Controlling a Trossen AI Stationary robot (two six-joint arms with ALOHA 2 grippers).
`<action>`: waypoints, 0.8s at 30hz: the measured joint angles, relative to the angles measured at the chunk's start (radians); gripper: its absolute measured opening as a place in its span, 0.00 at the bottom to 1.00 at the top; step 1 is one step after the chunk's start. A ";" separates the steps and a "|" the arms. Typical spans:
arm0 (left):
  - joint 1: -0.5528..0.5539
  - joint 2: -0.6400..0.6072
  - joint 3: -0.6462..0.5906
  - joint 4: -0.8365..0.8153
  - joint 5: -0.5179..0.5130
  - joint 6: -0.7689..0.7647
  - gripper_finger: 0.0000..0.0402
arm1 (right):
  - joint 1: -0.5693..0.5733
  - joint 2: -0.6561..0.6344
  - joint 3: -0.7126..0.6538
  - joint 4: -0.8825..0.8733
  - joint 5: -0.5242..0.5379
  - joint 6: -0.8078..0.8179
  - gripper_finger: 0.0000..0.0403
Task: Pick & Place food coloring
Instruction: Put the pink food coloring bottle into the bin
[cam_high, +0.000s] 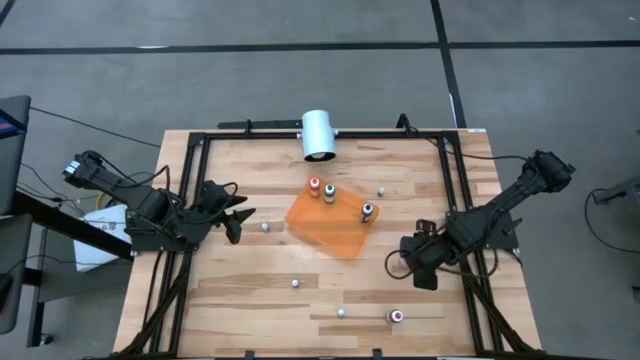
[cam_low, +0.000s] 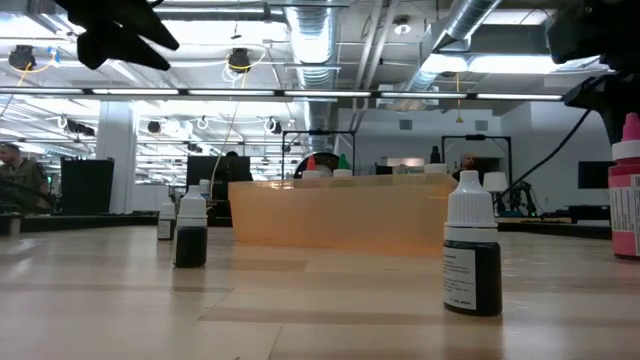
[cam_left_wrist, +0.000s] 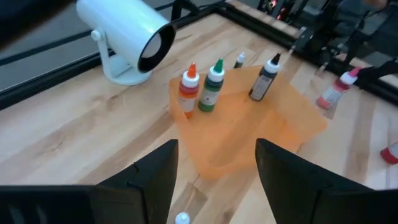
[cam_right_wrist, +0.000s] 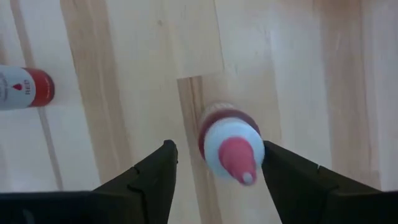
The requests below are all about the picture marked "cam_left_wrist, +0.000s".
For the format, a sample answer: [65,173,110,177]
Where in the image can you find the small white cap top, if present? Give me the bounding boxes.
[233,52,246,70]

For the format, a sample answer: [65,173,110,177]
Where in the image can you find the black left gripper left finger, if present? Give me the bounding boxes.
[90,139,180,224]

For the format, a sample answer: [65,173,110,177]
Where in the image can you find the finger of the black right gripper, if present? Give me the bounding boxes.
[356,58,398,90]

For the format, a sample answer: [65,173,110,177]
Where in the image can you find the pink food coloring bottle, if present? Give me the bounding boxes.
[315,67,361,111]

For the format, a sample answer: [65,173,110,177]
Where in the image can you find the green food coloring bottle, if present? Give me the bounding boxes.
[198,57,225,113]

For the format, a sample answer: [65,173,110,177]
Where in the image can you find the black food coloring bottle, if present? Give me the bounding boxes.
[248,52,282,102]

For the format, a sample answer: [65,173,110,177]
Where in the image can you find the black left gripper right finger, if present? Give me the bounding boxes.
[254,138,358,224]

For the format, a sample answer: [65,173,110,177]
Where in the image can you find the red food coloring bottle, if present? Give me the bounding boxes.
[379,141,398,166]

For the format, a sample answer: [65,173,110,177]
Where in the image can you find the black aluminium table frame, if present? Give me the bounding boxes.
[0,0,398,111]

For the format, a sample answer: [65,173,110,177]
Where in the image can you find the orange translucent plastic tray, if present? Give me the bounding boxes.
[167,64,328,181]

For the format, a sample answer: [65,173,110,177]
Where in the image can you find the orange food coloring bottle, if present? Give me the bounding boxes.
[177,62,200,119]

